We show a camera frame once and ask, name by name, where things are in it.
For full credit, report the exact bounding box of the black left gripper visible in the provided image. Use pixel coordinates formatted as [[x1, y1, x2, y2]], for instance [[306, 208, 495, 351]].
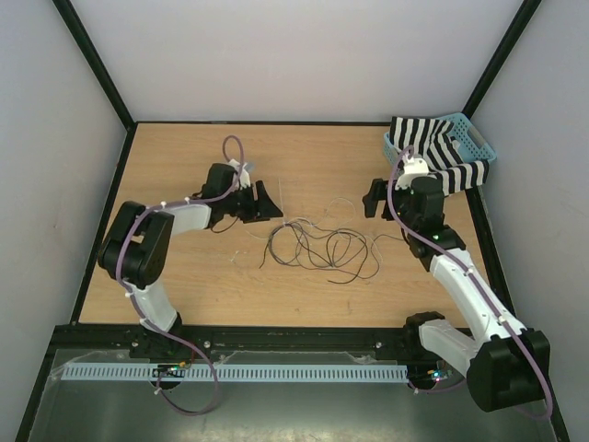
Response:
[[222, 180, 282, 223]]

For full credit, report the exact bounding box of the white wire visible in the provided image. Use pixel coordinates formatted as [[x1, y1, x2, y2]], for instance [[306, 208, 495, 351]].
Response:
[[229, 197, 383, 277]]

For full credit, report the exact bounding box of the grey wire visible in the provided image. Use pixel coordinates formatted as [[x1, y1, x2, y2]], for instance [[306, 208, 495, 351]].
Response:
[[261, 215, 383, 282]]

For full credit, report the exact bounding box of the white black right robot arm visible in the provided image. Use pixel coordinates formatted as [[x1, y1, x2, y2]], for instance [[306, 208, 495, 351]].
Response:
[[362, 177, 553, 413]]

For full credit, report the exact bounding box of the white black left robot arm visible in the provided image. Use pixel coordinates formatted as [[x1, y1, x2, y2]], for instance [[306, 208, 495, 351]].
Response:
[[98, 159, 283, 357]]

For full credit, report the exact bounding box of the black white striped cloth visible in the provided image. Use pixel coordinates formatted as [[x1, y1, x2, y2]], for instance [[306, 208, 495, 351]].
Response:
[[383, 112, 496, 196]]

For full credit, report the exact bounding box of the light blue perforated basket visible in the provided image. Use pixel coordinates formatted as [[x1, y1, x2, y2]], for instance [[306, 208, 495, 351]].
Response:
[[383, 112, 497, 170]]

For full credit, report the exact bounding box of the grey metal front plate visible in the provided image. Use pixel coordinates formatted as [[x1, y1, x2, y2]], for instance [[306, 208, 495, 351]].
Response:
[[28, 350, 556, 441]]

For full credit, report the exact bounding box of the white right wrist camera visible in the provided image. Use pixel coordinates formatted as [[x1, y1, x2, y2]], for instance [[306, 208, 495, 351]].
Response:
[[395, 155, 430, 191]]

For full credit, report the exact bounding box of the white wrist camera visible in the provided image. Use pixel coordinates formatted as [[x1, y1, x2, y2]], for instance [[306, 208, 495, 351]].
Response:
[[395, 155, 430, 191], [228, 158, 254, 190]]

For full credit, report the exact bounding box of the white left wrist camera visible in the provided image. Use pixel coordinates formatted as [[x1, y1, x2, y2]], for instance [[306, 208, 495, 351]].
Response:
[[228, 158, 254, 190]]

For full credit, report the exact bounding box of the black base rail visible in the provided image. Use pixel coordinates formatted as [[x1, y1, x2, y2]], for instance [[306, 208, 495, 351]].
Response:
[[50, 324, 539, 366]]

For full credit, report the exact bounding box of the white slotted cable duct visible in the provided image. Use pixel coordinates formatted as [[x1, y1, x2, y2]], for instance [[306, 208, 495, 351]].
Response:
[[60, 363, 407, 383]]

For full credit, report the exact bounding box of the black cage frame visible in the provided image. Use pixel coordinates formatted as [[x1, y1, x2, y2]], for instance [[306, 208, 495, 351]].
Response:
[[13, 0, 589, 442]]

